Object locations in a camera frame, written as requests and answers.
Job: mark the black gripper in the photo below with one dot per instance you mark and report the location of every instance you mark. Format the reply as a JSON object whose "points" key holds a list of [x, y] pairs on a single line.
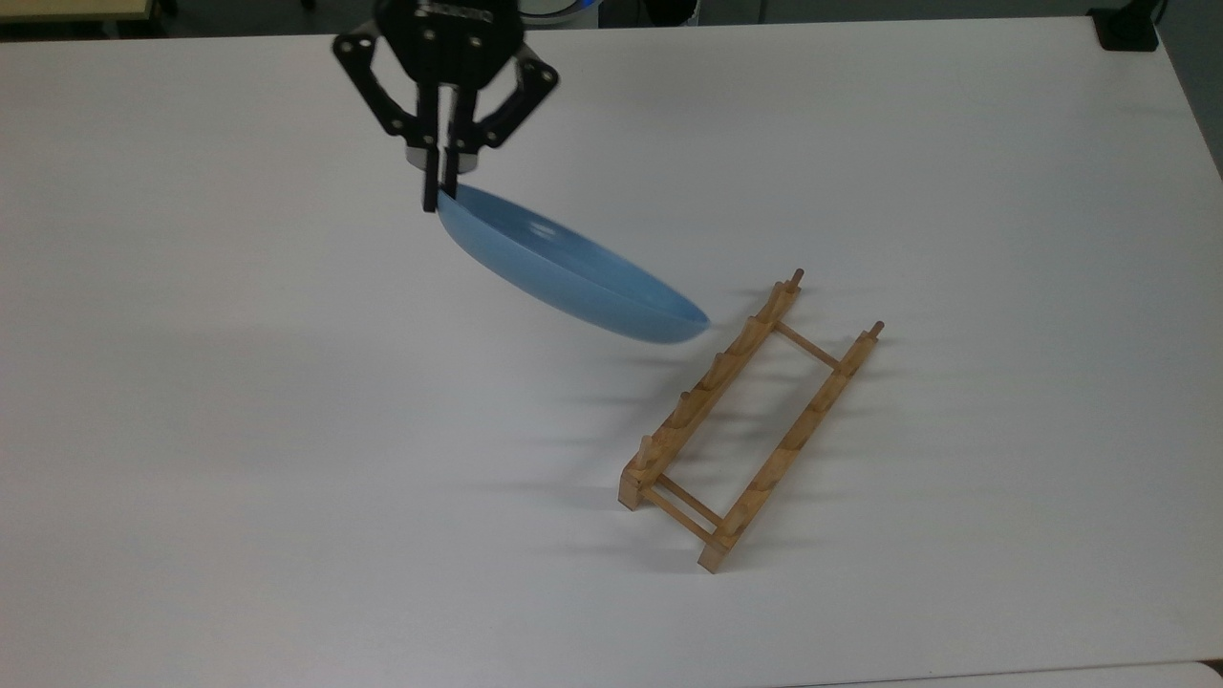
{"points": [[449, 38]]}

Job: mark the blue plate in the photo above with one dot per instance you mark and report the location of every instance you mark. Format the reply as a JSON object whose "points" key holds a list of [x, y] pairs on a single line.
{"points": [[573, 277]]}

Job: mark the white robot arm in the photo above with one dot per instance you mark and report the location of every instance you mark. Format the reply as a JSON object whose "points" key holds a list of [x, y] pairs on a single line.
{"points": [[564, 8]]}

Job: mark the wooden plate rack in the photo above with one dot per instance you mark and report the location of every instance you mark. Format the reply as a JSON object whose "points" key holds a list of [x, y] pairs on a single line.
{"points": [[769, 478]]}

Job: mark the tan wooden desk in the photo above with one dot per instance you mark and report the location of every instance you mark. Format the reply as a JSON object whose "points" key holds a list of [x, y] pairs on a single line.
{"points": [[67, 8]]}

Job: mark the black camera pole with base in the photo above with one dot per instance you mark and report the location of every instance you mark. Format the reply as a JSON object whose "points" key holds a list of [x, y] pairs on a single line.
{"points": [[1127, 29]]}

